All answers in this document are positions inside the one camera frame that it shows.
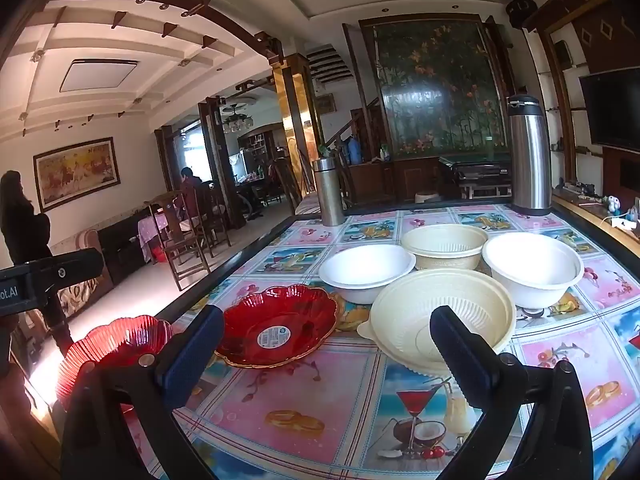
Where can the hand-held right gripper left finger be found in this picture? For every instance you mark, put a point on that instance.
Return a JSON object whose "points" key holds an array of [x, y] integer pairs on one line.
{"points": [[196, 345]]}

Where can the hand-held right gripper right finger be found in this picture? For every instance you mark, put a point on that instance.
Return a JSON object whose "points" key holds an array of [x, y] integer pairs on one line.
{"points": [[459, 350]]}

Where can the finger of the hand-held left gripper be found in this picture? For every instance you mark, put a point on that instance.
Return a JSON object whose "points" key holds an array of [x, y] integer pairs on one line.
{"points": [[75, 266]]}

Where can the cream ribbed plastic bowl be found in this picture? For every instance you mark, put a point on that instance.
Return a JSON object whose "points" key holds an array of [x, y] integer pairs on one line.
{"points": [[445, 245], [415, 310]]}

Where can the red scalloped glass plate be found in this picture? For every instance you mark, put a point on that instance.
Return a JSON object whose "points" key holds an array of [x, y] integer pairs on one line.
{"points": [[280, 325], [115, 340]]}

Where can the white plastic bowl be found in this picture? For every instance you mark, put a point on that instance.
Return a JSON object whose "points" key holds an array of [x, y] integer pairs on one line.
{"points": [[530, 260], [365, 265]]}

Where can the sofa with patterned blanket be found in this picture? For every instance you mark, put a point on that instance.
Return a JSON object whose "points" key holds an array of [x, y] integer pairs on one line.
{"points": [[85, 295]]}

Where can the dark wooden cabinet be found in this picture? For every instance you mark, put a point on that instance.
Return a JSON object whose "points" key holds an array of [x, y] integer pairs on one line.
{"points": [[125, 250]]}

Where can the pink covered dining table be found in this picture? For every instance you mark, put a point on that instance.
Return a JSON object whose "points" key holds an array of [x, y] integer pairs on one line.
{"points": [[150, 230]]}

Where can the red bucket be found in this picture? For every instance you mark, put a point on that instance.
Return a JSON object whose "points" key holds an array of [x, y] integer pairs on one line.
{"points": [[160, 254]]}

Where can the wooden chair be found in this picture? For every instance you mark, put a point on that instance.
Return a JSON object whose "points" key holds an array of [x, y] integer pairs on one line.
{"points": [[180, 245]]}

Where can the printed fruit pattern tablecloth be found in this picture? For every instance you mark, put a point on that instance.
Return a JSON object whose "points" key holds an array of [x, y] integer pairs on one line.
{"points": [[320, 390]]}

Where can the white plastic stool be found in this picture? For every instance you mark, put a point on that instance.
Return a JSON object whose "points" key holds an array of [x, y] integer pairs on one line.
{"points": [[427, 196]]}

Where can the green topped game table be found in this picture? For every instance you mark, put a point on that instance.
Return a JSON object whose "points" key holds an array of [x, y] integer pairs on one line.
{"points": [[475, 170]]}

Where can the wooden side counter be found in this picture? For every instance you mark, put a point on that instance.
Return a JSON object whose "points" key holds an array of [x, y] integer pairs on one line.
{"points": [[590, 217]]}

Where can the square ceiling light panel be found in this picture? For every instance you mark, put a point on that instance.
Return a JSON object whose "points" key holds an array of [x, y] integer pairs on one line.
{"points": [[97, 75]]}

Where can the small steel thermos bottle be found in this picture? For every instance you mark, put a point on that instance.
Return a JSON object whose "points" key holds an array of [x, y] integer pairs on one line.
{"points": [[328, 190]]}

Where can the large steel vacuum flask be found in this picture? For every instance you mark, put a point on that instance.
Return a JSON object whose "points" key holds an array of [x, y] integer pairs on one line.
{"points": [[530, 155]]}

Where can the small toy figure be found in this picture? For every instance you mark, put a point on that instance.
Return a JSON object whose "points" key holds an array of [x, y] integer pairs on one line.
{"points": [[612, 205]]}

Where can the chandelier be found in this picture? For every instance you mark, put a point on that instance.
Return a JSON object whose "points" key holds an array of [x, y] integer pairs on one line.
{"points": [[237, 119]]}

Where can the blue water jug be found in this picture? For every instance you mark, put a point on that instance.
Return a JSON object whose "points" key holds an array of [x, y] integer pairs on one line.
{"points": [[354, 151]]}

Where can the floral glass screen panel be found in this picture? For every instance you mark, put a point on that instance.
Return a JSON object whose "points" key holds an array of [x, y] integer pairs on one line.
{"points": [[440, 90]]}

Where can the small framed picture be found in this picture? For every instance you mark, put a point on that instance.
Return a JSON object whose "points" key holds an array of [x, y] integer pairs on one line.
{"points": [[325, 103]]}

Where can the black television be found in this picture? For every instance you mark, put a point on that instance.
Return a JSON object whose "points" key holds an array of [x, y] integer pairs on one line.
{"points": [[612, 110]]}

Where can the framed wall painting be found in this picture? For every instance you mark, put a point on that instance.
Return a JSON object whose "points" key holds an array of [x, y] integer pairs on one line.
{"points": [[77, 172]]}

